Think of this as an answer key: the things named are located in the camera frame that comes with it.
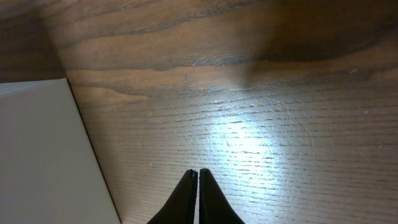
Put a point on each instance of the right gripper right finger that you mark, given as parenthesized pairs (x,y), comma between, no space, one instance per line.
(214,208)

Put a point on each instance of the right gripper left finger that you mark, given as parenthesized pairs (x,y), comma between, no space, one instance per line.
(180,206)

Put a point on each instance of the white cardboard box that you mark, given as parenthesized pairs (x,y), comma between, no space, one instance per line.
(49,172)

